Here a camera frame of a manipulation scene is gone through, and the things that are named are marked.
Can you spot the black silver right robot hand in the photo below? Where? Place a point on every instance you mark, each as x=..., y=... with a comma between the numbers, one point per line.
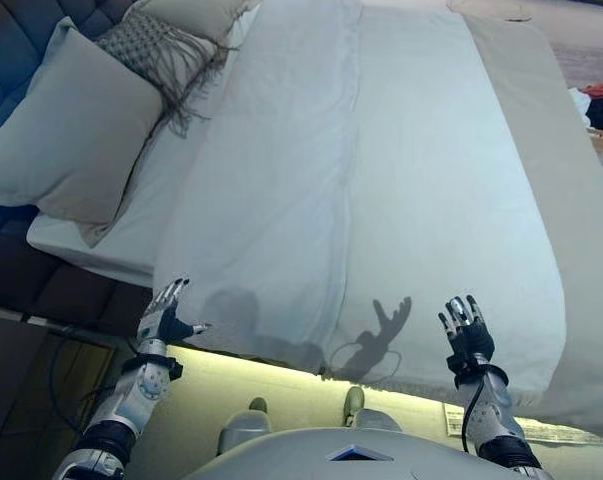
x=473, y=340

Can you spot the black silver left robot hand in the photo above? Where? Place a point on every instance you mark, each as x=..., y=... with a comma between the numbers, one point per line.
x=163, y=325

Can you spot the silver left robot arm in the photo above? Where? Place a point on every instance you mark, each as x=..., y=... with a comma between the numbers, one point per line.
x=131, y=400

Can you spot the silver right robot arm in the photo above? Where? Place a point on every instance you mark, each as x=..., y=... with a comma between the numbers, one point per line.
x=496, y=415

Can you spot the grey left robot leg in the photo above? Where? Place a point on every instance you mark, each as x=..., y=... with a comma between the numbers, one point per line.
x=246, y=425

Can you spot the wooden nightstand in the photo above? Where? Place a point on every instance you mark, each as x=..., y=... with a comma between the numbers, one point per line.
x=21, y=390

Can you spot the grey robot torso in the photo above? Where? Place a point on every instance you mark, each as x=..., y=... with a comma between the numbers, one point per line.
x=346, y=455

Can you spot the large beige pillow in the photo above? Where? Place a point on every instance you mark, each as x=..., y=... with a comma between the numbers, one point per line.
x=66, y=140

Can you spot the white garment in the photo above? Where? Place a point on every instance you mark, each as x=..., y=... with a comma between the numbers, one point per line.
x=579, y=105

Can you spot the grey woven fringed pillow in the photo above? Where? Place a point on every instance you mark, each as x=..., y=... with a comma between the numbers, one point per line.
x=141, y=45

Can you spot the brown upholstered headboard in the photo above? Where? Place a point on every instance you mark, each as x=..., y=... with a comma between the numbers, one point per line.
x=6, y=65

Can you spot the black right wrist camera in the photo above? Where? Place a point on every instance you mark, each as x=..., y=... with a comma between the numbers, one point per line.
x=468, y=367

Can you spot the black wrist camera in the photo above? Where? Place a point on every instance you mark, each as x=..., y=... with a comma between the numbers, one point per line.
x=468, y=367
x=175, y=369

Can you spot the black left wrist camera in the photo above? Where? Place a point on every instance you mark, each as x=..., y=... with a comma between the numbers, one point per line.
x=175, y=369

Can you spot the brown upholstered bed frame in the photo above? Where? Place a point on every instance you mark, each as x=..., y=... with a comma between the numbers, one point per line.
x=56, y=280

